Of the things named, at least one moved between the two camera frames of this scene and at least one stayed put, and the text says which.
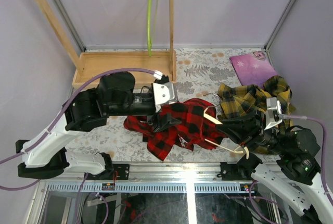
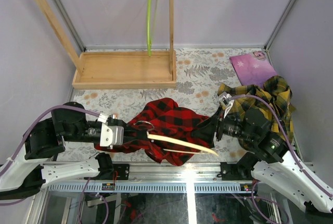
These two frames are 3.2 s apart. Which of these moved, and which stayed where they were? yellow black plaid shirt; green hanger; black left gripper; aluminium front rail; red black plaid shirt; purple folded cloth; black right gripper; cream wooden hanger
Moved: cream wooden hanger; black left gripper; black right gripper; red black plaid shirt
Stayed: purple folded cloth; green hanger; aluminium front rail; yellow black plaid shirt
